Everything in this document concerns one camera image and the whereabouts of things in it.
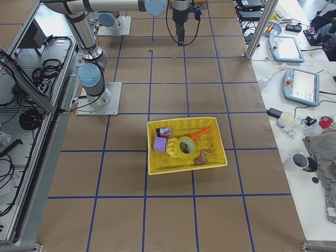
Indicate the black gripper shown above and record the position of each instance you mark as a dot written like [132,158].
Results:
[180,18]

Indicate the yellow tape roll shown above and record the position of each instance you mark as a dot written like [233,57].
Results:
[189,142]

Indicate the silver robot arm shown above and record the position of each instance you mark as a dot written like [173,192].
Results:
[110,20]
[91,73]

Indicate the blue plate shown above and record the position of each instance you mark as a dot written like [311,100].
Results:
[273,29]

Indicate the light bulb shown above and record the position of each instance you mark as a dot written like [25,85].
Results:
[263,83]

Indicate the small dark jar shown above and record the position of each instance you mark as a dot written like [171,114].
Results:
[163,132]

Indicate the far teach pendant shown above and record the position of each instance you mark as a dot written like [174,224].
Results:
[285,49]

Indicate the teach pendant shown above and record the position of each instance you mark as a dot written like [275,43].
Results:
[285,49]
[301,86]

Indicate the orange toy carrot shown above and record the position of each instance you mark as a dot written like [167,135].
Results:
[196,135]

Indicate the yellow toy croissant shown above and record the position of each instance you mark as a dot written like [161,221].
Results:
[170,146]

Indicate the yellow woven basket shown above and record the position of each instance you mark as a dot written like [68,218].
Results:
[162,163]

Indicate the purple block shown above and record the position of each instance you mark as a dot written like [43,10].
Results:
[159,144]

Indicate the green toy leaf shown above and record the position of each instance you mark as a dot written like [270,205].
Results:
[184,148]

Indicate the black power adapter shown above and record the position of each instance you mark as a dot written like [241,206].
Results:
[274,113]

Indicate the near teach pendant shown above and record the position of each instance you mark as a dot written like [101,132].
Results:
[301,86]

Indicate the brown toy figure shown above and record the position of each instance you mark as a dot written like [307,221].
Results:
[202,158]

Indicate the white lavender cup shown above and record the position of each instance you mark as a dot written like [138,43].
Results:
[284,119]

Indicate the grey cloth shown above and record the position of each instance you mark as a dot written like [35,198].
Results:
[322,149]

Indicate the white black mug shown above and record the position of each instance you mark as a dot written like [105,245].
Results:
[304,163]

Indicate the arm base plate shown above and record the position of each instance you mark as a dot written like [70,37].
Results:
[124,31]
[107,104]

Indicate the aluminium frame post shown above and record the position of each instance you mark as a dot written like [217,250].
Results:
[266,15]

